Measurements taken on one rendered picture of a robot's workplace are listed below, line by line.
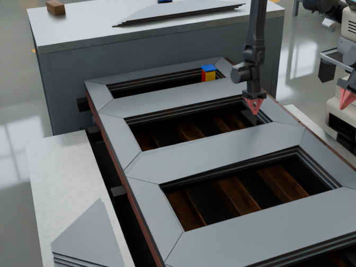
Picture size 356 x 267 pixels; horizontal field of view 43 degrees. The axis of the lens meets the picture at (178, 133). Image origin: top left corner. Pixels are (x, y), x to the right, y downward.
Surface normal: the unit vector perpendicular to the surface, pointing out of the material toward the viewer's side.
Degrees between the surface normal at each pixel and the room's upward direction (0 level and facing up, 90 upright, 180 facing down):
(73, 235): 0
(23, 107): 0
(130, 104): 0
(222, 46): 90
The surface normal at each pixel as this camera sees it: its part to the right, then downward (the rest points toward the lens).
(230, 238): -0.03, -0.84
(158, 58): 0.35, 0.50
